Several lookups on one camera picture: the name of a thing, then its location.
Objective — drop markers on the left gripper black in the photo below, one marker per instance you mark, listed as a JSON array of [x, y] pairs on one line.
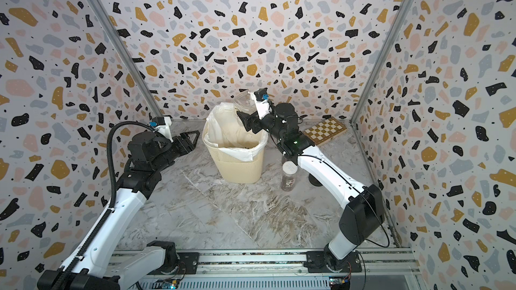
[[189, 146]]

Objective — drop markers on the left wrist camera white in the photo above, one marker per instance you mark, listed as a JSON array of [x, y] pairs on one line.
[[162, 125]]

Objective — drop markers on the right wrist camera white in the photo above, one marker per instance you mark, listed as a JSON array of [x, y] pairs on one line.
[[260, 98]]

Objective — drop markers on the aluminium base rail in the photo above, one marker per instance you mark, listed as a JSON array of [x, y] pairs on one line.
[[373, 268]]

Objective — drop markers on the wooden chessboard box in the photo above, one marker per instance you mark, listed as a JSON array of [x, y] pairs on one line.
[[325, 131]]

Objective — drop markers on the clear jar with flower tea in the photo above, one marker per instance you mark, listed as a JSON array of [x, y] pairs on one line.
[[244, 103]]

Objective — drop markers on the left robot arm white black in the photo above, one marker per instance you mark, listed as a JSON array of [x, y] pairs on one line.
[[121, 209]]

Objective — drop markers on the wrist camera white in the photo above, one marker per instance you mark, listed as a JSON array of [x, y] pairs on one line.
[[260, 98], [162, 125]]

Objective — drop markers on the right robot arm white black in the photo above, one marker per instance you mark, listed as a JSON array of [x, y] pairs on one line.
[[363, 209]]

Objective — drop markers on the black jar lid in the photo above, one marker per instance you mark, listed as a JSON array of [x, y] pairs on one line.
[[314, 181]]

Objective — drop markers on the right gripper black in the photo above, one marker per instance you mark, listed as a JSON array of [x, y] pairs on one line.
[[252, 121]]

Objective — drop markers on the white lid tea jar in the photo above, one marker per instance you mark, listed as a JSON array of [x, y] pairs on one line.
[[289, 171]]

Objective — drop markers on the white plastic bin liner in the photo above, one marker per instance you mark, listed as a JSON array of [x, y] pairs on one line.
[[227, 140]]

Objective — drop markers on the cream ribbed trash bin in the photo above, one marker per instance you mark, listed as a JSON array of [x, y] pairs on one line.
[[241, 172]]

